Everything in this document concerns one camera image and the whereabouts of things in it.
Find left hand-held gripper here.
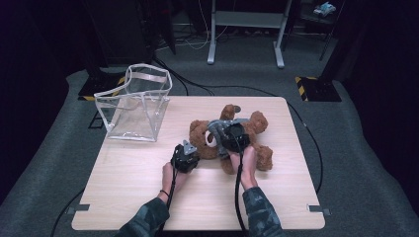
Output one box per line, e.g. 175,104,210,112
170,139,201,175

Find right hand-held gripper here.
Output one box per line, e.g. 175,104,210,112
217,118,251,155

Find brown teddy bear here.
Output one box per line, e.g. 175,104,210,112
188,104,275,176

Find clear plastic bag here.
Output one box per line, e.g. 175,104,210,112
93,62,173,142

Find person's left hand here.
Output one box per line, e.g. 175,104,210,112
160,161,191,198

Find person's right hand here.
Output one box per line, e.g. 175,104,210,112
229,145,259,192

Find black striped stand base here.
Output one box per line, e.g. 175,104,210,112
294,76,343,103

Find black stand base yellow stripes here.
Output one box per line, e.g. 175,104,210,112
77,73,127,102

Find black cabinet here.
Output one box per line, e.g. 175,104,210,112
82,0,156,68

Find black side table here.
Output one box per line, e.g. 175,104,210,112
283,0,347,62

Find blue and white packet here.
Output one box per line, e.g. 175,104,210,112
312,1,337,18

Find left hand-held gripper cable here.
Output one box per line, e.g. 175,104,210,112
157,167,178,237

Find hand-held gripper cable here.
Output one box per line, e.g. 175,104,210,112
157,167,178,237
232,131,249,237

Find long black floor cable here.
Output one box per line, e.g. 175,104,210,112
151,56,325,196

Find right hand-held gripper cable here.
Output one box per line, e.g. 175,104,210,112
232,131,249,237

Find black floor frame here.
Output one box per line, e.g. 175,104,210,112
88,111,104,129

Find white metal desk frame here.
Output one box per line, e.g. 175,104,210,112
207,0,293,69

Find thin white cable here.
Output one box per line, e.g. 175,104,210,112
182,0,229,51

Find short black floor cable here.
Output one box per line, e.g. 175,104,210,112
49,189,85,237

